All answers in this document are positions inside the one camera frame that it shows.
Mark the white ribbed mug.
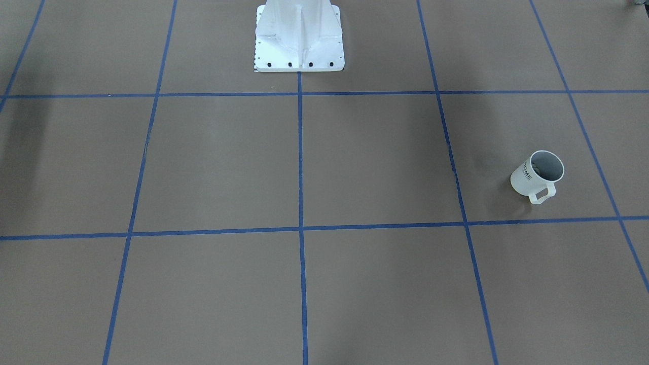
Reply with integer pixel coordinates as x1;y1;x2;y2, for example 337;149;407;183
510;150;565;205

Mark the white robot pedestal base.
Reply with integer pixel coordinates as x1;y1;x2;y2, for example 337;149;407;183
254;1;345;72

